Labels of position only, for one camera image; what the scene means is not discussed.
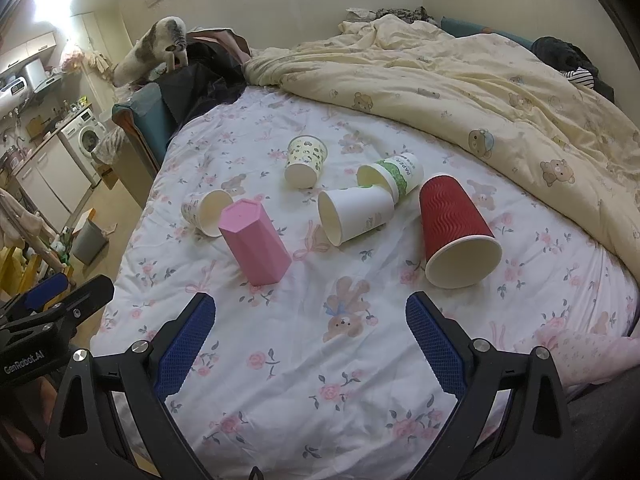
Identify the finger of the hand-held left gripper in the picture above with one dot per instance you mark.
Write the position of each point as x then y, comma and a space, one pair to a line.
90, 296
47, 291

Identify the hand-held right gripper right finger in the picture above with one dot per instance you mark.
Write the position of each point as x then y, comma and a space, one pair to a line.
435, 345

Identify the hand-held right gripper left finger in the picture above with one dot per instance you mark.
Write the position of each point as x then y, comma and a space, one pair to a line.
186, 345

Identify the pink faceted plastic cup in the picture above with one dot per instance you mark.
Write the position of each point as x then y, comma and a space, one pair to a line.
255, 245

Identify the red ribbed paper cup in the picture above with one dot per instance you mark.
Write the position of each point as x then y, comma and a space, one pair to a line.
450, 220

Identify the white floral paper cup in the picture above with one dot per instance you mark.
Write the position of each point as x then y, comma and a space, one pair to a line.
210, 212

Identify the plain white paper cup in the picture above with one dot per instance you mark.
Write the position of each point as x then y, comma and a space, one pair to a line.
362, 210

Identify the green banded paper cup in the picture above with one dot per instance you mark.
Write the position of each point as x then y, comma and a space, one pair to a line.
400, 175

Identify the green dotted paper cup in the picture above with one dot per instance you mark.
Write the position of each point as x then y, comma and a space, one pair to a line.
305, 157

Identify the person's left hand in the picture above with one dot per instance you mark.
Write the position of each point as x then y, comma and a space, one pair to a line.
37, 410

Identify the yellow rack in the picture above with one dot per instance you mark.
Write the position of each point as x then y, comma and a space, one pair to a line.
15, 270

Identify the grey trash bin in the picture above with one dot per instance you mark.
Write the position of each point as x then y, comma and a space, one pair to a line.
90, 241

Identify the beige hanging clothes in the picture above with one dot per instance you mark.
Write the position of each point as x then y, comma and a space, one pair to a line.
22, 225

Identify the white floor cabinet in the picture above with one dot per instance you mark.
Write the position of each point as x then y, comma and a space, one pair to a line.
50, 180

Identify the white floral bedsheet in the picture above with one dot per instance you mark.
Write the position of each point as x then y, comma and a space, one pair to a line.
300, 375

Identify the pink floral cloth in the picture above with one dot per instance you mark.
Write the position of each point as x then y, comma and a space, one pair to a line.
590, 355

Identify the white washing machine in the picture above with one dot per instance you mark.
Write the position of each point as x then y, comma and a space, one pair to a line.
85, 137

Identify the white water heater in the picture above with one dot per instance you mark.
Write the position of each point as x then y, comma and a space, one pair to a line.
20, 82

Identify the dark clothes pile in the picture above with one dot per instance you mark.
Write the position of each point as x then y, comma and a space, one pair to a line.
205, 80

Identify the grey and white cat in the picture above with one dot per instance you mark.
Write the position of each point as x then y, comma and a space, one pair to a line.
145, 50

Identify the cream bear print duvet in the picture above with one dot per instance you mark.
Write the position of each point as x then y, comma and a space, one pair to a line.
450, 85

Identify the striped cloth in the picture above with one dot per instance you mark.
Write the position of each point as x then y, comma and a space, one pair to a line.
580, 77

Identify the black clothing heap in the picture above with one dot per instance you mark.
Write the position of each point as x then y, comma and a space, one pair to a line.
560, 52

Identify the patterned cloth heap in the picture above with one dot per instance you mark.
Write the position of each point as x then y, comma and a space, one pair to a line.
400, 13

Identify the white wall cabinet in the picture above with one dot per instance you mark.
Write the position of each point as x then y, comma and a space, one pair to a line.
27, 49

